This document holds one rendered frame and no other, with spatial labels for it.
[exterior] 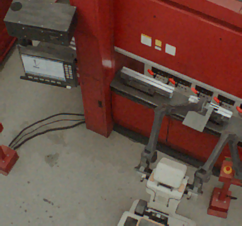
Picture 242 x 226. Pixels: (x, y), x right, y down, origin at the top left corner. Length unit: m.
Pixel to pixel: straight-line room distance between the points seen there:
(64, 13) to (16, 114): 2.09
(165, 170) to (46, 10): 1.46
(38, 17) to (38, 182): 2.02
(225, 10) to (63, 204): 2.65
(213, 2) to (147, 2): 0.56
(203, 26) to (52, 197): 2.43
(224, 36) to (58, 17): 1.20
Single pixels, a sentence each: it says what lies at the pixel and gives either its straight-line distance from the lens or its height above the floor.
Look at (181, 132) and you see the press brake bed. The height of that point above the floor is 0.59.
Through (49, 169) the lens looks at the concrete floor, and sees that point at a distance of 5.52.
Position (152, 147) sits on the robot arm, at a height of 1.32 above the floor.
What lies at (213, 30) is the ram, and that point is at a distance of 3.87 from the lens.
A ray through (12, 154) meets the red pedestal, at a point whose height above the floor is 0.12.
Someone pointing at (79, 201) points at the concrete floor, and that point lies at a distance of 5.35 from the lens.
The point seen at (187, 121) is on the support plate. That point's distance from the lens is 4.59.
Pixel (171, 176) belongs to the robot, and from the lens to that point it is 3.97.
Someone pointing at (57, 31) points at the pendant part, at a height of 1.92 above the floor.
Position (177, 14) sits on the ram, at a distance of 3.91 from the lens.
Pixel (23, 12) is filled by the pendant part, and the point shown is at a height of 1.95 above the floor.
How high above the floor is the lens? 4.99
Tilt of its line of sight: 57 degrees down
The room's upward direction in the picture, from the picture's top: 4 degrees clockwise
